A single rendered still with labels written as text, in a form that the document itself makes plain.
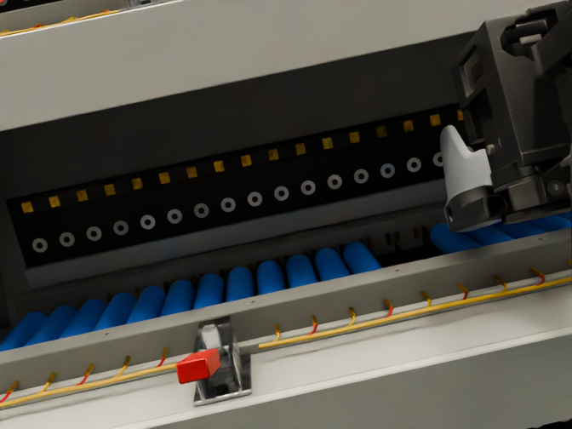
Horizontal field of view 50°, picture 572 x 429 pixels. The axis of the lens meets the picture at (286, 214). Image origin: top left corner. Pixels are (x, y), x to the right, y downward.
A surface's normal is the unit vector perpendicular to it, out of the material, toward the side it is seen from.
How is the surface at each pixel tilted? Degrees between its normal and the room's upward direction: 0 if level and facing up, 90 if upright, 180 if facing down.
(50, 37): 111
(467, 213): 90
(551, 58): 90
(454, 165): 90
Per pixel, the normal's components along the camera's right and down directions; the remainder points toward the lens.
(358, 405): 0.07, 0.22
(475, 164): -0.97, 0.20
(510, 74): 0.00, -0.13
